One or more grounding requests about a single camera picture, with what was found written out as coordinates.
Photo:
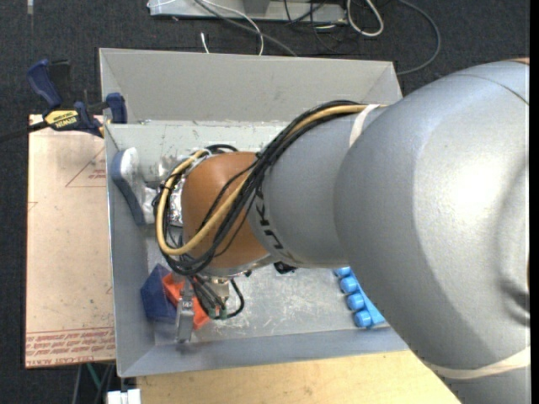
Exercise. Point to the grey metal bin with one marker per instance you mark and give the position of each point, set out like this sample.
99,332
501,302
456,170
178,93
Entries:
269,309

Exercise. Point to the dark blue prism block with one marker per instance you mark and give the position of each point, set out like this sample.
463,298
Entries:
156,299

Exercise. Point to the light blue studded toy brick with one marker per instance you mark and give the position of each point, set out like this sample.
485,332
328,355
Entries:
358,299

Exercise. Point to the orange-red block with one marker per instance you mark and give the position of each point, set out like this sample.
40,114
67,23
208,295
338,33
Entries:
172,288

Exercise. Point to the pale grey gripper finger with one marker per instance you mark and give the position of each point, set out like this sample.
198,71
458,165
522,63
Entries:
184,320

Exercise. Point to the brown cardboard board red print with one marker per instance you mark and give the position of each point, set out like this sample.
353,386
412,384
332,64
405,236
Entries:
67,234

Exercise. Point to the black cylinder on white bracket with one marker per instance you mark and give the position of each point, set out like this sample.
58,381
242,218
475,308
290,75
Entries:
284,267

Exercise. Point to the crumpled silver foil packet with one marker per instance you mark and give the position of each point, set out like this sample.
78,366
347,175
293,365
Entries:
176,202

